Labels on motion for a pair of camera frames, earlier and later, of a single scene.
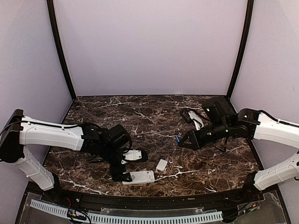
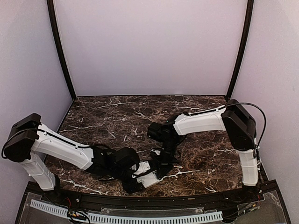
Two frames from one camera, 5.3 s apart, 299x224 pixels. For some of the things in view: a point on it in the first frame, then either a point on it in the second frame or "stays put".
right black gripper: x=191 y=134 to x=164 y=166
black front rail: x=52 y=192 stays put
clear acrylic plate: x=151 y=213 stays put
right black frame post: x=245 y=36 stays put
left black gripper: x=119 y=178 to x=133 y=187
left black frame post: x=52 y=13 stays put
